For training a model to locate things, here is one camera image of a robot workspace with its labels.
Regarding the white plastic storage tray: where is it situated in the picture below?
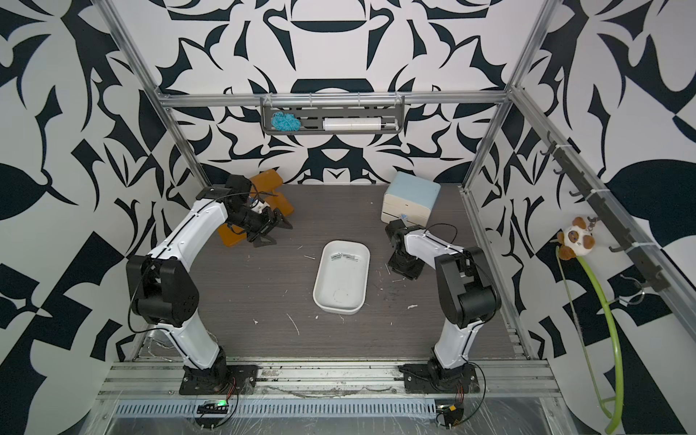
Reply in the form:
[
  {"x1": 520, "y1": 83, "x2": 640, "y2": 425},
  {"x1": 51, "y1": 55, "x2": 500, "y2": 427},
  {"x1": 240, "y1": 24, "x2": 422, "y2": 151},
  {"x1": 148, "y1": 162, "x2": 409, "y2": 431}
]
[{"x1": 313, "y1": 240, "x2": 371, "y2": 315}]

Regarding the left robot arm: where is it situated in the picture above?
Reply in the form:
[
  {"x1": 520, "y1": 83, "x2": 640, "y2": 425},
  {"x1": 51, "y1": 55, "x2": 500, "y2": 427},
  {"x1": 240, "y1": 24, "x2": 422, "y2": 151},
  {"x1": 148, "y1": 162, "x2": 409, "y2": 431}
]
[{"x1": 126, "y1": 179, "x2": 293, "y2": 392}]

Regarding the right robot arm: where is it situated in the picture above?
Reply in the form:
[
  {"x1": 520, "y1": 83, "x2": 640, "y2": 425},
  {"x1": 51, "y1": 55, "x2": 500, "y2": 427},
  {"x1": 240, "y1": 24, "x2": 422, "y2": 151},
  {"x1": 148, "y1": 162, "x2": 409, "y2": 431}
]
[{"x1": 385, "y1": 219, "x2": 502, "y2": 381}]

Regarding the blue white drawer box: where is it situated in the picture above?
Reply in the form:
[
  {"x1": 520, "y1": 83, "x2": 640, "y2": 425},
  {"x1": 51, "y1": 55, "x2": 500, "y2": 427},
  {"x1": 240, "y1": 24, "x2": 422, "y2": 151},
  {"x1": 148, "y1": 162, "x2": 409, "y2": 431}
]
[{"x1": 381, "y1": 172, "x2": 442, "y2": 227}]

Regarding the orange wooden shelf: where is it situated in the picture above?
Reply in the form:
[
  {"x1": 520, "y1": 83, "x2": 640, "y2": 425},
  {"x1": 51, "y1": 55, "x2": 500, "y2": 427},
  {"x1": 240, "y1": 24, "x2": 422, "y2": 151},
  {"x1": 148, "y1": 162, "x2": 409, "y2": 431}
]
[{"x1": 217, "y1": 170, "x2": 295, "y2": 247}]

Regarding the teal scrunchie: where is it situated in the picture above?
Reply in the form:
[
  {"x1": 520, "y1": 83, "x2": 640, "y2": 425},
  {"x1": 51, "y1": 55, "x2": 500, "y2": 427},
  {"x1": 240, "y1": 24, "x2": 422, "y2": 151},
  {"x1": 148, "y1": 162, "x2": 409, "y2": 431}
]
[{"x1": 271, "y1": 112, "x2": 302, "y2": 132}]

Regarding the white roll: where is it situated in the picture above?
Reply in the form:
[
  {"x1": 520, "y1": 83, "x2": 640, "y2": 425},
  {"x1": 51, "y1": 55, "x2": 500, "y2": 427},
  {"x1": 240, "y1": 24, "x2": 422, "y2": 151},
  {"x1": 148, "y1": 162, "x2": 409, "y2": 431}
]
[{"x1": 323, "y1": 117, "x2": 382, "y2": 132}]

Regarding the black power adapter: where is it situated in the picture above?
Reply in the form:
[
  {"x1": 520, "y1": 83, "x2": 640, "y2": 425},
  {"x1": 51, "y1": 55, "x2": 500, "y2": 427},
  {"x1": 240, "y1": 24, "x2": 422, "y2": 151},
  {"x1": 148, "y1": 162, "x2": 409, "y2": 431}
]
[{"x1": 435, "y1": 403, "x2": 465, "y2": 430}]

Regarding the plush toy animal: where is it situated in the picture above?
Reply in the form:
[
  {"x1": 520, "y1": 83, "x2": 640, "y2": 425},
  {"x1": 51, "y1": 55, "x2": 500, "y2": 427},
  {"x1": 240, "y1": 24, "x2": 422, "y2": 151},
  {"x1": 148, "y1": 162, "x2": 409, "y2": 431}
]
[{"x1": 556, "y1": 217, "x2": 598, "y2": 261}]

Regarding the small controller board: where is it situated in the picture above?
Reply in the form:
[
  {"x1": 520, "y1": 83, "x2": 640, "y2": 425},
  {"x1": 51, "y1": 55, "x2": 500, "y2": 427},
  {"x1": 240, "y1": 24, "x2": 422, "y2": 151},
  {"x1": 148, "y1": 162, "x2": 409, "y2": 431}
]
[{"x1": 196, "y1": 400, "x2": 230, "y2": 416}]

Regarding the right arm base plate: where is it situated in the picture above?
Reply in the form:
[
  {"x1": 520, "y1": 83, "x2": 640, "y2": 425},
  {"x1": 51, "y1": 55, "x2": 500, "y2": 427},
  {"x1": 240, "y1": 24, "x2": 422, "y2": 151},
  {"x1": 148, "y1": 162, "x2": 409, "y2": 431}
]
[{"x1": 398, "y1": 360, "x2": 481, "y2": 393}]

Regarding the grey wall rack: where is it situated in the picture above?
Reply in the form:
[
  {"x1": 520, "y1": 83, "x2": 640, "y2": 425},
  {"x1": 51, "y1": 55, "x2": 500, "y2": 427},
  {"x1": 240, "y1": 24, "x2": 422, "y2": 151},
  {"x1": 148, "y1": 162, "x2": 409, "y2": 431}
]
[{"x1": 260, "y1": 94, "x2": 406, "y2": 135}]

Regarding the white perforated cable duct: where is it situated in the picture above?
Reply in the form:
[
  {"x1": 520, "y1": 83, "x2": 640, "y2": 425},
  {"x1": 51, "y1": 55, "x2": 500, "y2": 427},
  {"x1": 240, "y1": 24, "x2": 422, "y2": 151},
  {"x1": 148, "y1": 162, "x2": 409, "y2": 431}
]
[{"x1": 113, "y1": 399, "x2": 437, "y2": 419}]

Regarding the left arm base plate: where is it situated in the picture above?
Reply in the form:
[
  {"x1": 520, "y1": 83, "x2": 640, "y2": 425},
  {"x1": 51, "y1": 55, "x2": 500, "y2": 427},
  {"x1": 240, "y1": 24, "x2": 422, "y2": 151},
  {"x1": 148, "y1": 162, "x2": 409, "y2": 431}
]
[{"x1": 179, "y1": 364, "x2": 259, "y2": 396}]

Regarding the black hook rail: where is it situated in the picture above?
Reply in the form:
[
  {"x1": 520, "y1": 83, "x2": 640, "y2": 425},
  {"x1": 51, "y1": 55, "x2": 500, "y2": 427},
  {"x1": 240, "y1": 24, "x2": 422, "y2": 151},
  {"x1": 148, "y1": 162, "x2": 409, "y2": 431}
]
[{"x1": 545, "y1": 130, "x2": 674, "y2": 292}]

